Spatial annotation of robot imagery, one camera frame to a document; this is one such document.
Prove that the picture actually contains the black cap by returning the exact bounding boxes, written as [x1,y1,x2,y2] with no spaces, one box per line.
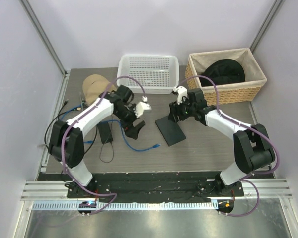
[201,59,245,85]

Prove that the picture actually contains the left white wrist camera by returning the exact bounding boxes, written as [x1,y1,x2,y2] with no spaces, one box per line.
[134,96,151,118]

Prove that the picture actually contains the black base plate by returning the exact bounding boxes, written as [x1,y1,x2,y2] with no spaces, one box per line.
[67,171,244,199]

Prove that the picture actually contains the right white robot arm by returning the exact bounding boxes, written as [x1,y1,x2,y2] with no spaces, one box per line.
[168,86,276,196]

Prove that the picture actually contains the beige cap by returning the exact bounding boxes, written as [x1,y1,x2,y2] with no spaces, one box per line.
[82,74,110,106]

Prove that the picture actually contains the grey ethernet cable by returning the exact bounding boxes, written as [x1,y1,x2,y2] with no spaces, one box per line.
[38,91,85,148]

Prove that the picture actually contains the black network switch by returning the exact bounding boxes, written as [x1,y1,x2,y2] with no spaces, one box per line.
[155,117,186,147]

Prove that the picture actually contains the white plastic basket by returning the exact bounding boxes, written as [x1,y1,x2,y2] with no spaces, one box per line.
[116,54,179,95]

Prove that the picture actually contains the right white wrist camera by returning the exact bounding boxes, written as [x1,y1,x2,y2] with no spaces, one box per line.
[172,86,187,105]

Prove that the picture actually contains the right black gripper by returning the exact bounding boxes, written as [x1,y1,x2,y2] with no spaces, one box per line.
[168,96,196,123]

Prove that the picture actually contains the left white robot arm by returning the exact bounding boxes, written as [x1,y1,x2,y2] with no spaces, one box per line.
[48,85,151,198]

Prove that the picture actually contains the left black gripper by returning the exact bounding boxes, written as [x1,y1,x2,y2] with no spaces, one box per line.
[114,104,145,140]

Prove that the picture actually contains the black power adapter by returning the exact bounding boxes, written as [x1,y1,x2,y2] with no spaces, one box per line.
[97,122,113,145]

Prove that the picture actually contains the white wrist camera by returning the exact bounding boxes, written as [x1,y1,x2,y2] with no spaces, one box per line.
[172,86,187,105]
[134,96,151,118]

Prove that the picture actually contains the aluminium rail frame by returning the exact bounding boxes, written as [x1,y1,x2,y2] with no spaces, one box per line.
[21,178,292,210]

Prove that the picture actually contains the wicker basket with liner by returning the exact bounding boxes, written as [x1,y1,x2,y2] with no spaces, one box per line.
[185,48,267,105]

